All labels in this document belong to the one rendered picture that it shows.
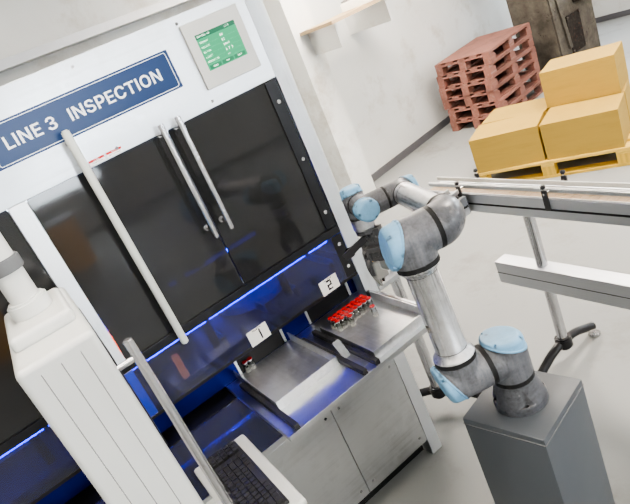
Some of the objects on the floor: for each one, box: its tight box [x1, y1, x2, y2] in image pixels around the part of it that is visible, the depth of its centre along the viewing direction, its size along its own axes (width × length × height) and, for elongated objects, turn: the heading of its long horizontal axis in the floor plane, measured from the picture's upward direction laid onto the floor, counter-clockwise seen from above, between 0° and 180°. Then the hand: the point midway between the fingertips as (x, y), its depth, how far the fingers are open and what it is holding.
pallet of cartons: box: [468, 41, 630, 180], centre depth 500 cm, size 135×103×76 cm
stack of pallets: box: [434, 23, 543, 132], centre depth 696 cm, size 109×75×81 cm
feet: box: [537, 321, 601, 373], centre depth 289 cm, size 8×50×14 cm, turn 166°
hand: (380, 280), depth 206 cm, fingers closed
